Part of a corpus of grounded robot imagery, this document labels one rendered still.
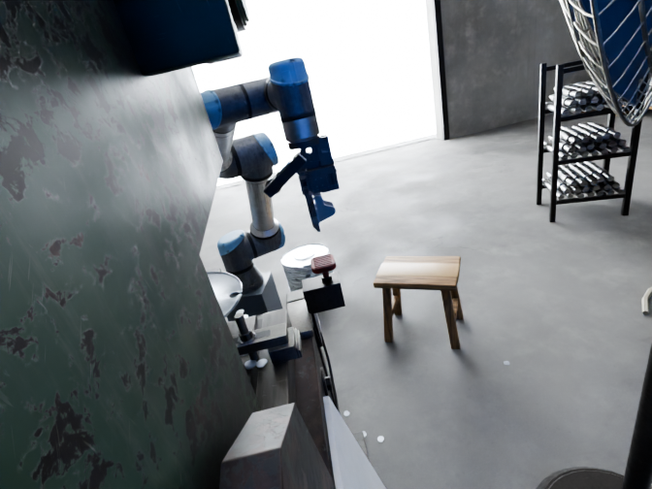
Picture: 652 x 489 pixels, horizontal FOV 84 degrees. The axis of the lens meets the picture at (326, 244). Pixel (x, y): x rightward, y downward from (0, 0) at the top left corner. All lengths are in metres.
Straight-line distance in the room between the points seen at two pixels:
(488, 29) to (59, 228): 5.75
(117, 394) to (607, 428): 1.44
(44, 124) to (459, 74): 5.54
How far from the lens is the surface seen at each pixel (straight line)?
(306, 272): 2.07
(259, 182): 1.26
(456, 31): 5.68
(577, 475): 1.38
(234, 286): 0.85
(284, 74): 0.76
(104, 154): 0.32
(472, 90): 5.78
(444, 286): 1.52
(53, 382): 0.23
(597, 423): 1.55
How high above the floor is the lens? 1.16
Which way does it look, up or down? 24 degrees down
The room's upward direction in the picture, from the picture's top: 13 degrees counter-clockwise
